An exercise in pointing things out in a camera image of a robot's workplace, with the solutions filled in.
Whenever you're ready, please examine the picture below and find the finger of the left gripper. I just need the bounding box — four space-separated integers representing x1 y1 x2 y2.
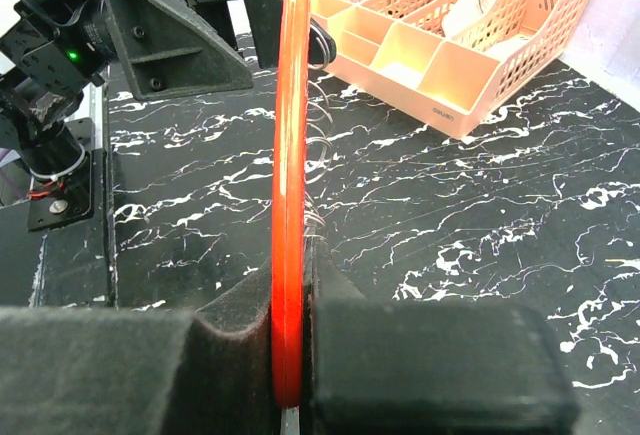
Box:
243 0 283 68
104 0 253 100

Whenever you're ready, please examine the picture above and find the orange plastic desk organizer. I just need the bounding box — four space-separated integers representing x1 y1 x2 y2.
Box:
311 0 588 139

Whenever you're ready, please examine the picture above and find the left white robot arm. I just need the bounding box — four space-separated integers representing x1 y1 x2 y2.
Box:
1 0 282 232

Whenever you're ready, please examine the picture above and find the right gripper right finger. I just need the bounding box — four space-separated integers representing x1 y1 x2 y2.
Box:
300 235 580 434

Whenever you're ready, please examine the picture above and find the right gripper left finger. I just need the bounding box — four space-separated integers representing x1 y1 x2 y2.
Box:
1 268 280 434

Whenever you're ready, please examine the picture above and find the white envelope card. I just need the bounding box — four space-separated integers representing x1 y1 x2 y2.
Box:
442 0 495 39

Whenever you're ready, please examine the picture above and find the white and red keyring holder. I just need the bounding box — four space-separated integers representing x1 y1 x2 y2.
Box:
270 0 311 434

